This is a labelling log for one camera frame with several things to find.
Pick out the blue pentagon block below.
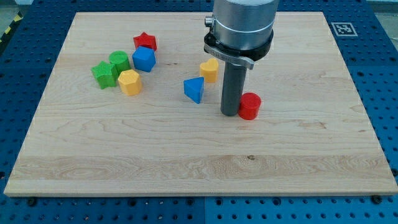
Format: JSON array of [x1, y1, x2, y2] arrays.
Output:
[[132, 46, 156, 72]]

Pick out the red star block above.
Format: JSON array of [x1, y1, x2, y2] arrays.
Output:
[[133, 32, 157, 51]]

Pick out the green cylinder block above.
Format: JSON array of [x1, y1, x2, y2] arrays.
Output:
[[109, 50, 131, 74]]

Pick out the wooden board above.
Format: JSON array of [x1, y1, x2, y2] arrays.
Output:
[[4, 12, 397, 197]]

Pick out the yellow heart block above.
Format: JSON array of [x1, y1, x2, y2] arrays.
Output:
[[200, 58, 219, 83]]

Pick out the green star block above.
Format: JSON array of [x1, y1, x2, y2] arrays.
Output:
[[91, 61, 118, 89]]

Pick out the red cylinder block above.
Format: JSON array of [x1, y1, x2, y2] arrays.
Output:
[[238, 92, 262, 120]]

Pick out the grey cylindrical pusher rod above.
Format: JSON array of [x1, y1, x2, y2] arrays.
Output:
[[221, 62, 247, 116]]

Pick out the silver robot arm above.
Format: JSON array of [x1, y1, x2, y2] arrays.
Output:
[[204, 0, 279, 116]]

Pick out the white fiducial marker tag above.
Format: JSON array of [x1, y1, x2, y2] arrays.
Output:
[[331, 22, 358, 37]]

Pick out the yellow hexagon block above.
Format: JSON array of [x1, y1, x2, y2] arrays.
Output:
[[118, 70, 142, 96]]

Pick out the blue triangle block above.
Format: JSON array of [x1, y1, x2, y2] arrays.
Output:
[[183, 77, 204, 104]]

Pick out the black tool clamp flange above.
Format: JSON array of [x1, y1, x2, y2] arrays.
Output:
[[204, 30, 274, 70]]

